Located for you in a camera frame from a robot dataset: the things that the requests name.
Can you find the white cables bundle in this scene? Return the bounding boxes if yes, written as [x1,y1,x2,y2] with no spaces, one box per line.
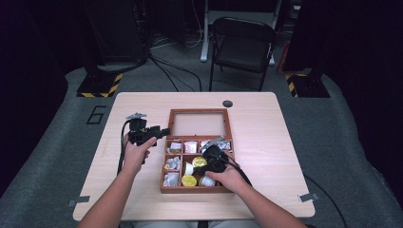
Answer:
[151,31,203,50]

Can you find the silver and yellow packets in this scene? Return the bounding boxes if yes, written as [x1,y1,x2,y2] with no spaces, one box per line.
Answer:
[167,142,182,155]

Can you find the black floor cable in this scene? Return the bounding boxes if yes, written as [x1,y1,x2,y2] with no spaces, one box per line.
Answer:
[150,58,180,93]
[147,55,203,93]
[303,174,350,228]

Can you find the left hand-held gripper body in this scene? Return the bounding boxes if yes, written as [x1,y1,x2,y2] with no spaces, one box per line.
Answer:
[125,111,158,147]

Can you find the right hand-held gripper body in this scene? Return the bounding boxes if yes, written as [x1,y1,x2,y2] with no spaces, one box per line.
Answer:
[199,136,230,175]

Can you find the white packet with red print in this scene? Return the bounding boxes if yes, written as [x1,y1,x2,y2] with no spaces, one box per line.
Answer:
[183,141,198,154]

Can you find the grey tape piece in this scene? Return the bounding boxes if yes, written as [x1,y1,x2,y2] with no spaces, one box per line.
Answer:
[297,192,319,203]
[67,195,91,207]

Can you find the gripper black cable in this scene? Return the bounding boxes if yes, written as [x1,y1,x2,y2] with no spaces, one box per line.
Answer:
[217,153,254,187]
[116,120,131,176]

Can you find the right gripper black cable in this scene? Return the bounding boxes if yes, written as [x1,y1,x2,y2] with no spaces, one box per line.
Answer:
[217,153,254,187]

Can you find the person's right hand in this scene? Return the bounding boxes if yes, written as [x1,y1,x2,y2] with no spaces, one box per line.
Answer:
[204,162,252,195]

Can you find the gold lid coffee capsule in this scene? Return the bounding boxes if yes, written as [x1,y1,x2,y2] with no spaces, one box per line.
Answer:
[181,174,198,188]
[192,156,208,168]

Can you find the person's light trousers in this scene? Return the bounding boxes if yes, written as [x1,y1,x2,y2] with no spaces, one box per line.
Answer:
[132,219,262,228]

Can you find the brown wooden compartment box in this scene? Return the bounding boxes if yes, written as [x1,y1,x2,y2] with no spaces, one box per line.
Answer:
[160,108,236,194]

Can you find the black folding chair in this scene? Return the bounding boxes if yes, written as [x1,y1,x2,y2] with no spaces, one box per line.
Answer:
[208,16,278,93]

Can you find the black stand with striped base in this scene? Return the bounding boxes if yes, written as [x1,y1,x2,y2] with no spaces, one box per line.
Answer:
[76,71,124,99]
[284,71,331,99]

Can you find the dark cabinet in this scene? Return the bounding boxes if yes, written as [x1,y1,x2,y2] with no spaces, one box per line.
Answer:
[83,0,149,66]

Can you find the pile of silver packets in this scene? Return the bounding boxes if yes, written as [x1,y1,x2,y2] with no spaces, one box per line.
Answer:
[163,172,181,187]

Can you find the person's left hand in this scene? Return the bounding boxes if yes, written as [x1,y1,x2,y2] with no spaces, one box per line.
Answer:
[122,132,158,175]

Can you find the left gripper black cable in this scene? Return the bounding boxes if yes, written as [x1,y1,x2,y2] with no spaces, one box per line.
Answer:
[116,120,131,176]

